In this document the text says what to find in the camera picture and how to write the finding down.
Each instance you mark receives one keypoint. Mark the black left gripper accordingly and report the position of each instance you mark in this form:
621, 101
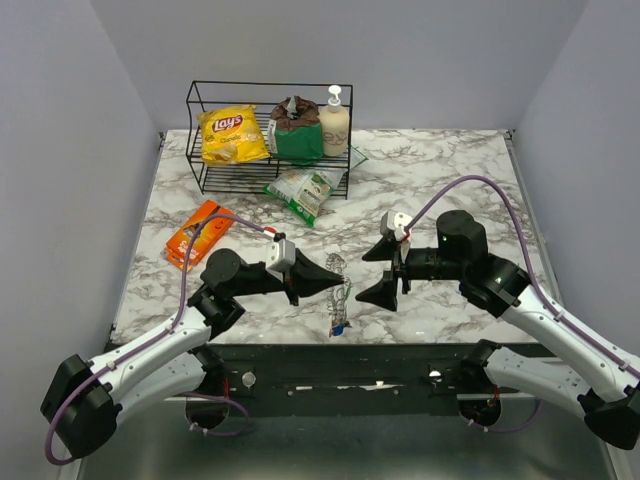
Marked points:
306, 277

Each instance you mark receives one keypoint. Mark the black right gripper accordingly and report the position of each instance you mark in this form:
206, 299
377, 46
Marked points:
384, 291

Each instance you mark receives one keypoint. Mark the metal disc keyring organizer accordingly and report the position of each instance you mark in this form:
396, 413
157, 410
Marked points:
338, 296

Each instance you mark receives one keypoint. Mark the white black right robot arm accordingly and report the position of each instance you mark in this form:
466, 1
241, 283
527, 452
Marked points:
591, 382

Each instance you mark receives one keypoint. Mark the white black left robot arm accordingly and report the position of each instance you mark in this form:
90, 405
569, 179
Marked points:
88, 399

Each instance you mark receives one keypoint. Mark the blue key tag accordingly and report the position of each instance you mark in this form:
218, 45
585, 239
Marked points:
338, 330

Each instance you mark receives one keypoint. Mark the green white snack pouch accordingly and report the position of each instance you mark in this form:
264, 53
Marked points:
304, 190

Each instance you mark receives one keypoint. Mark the orange razor box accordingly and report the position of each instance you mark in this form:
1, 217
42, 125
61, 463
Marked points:
204, 239

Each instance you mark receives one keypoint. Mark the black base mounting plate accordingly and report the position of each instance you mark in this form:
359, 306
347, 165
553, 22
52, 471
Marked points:
352, 380

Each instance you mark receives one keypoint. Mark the green white card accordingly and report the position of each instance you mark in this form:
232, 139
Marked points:
357, 157

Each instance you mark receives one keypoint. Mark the green brown coffee bag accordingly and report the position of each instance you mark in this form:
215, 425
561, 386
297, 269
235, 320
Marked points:
294, 132

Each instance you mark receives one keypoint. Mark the cream soap pump bottle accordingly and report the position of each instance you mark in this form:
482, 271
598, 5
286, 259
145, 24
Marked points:
334, 119

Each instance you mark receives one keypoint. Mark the yellow Lays chips bag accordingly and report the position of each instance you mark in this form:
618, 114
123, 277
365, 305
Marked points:
231, 135

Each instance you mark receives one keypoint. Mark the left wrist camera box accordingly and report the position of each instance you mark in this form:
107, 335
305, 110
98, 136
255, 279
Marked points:
280, 253

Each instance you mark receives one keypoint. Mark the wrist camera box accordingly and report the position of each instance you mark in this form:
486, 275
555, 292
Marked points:
393, 225
280, 253

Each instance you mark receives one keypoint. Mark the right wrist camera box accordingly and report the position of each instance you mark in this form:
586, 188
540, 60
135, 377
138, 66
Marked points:
393, 225

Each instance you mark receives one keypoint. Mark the black wire shelf rack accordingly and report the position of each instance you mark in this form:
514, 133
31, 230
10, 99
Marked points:
251, 177

